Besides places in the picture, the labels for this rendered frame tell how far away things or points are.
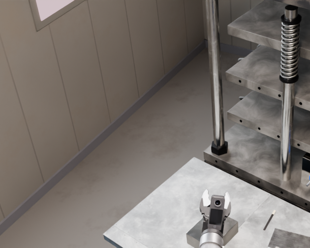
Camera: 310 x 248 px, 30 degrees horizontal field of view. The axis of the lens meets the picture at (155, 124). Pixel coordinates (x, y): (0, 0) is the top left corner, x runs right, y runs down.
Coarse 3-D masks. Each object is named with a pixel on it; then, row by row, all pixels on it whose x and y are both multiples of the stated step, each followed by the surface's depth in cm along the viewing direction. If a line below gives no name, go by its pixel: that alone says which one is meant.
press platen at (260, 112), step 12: (252, 96) 321; (264, 96) 319; (240, 108) 313; (252, 108) 312; (264, 108) 311; (276, 108) 310; (300, 108) 307; (240, 120) 309; (252, 120) 304; (264, 120) 303; (276, 120) 302; (300, 120) 300; (264, 132) 301; (276, 132) 295; (300, 132) 292; (300, 144) 287
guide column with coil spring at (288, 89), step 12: (288, 12) 245; (288, 24) 248; (288, 36) 252; (288, 72) 263; (288, 84) 266; (288, 96) 270; (288, 108) 274; (288, 120) 279; (288, 132) 283; (288, 144) 287; (288, 156) 292; (288, 168) 297; (288, 180) 302
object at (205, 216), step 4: (208, 208) 198; (204, 212) 197; (208, 212) 197; (224, 212) 197; (204, 216) 196; (208, 216) 195; (224, 216) 195; (204, 220) 196; (224, 220) 196; (204, 224) 197; (204, 228) 198; (204, 232) 190; (208, 232) 190; (216, 232) 189; (220, 232) 190
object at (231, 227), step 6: (198, 222) 274; (228, 222) 272; (234, 222) 272; (192, 228) 271; (198, 228) 271; (228, 228) 269; (234, 228) 271; (186, 234) 270; (192, 234) 269; (198, 234) 268; (228, 234) 269; (234, 234) 274; (192, 240) 269; (198, 240) 265; (228, 240) 271; (192, 246) 272; (198, 246) 268
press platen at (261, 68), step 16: (272, 48) 310; (240, 64) 301; (256, 64) 299; (272, 64) 298; (304, 64) 295; (240, 80) 295; (256, 80) 288; (272, 80) 287; (304, 80) 284; (272, 96) 284; (304, 96) 273
